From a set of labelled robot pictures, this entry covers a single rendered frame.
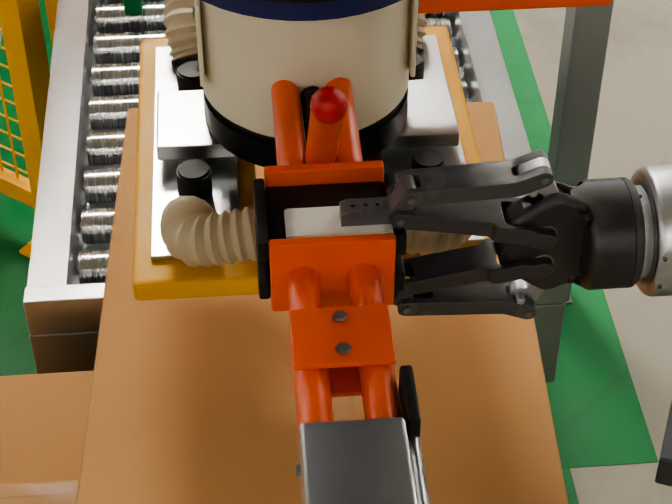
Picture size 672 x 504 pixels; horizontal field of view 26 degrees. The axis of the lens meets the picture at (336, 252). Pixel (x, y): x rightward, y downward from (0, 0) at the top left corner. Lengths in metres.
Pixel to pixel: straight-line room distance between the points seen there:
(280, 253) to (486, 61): 1.38
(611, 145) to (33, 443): 1.69
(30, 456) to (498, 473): 0.73
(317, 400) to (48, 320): 1.06
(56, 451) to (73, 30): 0.83
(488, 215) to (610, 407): 1.63
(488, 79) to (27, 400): 0.87
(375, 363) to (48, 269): 1.10
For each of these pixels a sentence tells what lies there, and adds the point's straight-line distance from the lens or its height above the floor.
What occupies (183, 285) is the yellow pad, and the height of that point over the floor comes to 1.12.
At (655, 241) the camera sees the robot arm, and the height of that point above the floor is 1.25.
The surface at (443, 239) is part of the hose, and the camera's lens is 1.08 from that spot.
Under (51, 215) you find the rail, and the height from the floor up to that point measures 0.60.
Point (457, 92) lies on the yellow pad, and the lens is 1.31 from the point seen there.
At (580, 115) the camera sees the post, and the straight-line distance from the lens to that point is 2.46.
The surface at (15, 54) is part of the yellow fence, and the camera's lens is 2.57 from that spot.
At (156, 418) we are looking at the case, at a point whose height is 0.94.
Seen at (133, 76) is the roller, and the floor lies 0.54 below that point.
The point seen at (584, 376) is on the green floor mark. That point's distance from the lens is 2.62.
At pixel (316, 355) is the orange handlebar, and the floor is 1.25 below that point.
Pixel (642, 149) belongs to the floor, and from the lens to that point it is 3.13.
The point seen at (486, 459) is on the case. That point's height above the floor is 0.94.
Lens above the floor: 1.88
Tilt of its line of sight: 42 degrees down
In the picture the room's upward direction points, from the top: straight up
